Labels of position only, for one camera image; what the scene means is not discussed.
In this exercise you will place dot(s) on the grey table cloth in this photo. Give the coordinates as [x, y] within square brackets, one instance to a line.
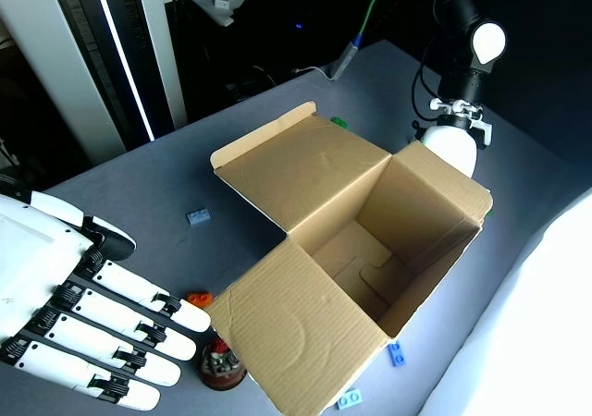
[139, 212]

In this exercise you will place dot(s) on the brown toy cupcake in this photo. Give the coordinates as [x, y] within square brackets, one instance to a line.
[222, 370]

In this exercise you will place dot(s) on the white light strip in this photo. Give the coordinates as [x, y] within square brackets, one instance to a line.
[122, 55]

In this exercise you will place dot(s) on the white upright panel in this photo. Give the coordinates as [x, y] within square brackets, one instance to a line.
[162, 41]

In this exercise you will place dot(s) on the light blue toy brick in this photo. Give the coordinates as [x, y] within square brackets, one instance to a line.
[199, 217]
[349, 398]

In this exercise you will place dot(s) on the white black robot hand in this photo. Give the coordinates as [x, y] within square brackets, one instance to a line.
[451, 150]
[41, 259]

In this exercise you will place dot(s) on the small orange toy brick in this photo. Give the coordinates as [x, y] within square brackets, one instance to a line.
[200, 299]

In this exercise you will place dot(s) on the cardboard box with flaps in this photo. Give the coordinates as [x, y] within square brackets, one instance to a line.
[324, 171]

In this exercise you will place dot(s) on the green toy brick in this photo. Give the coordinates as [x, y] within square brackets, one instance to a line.
[340, 121]
[489, 212]

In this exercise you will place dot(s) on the white cabinet panel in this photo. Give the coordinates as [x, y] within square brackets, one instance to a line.
[41, 41]

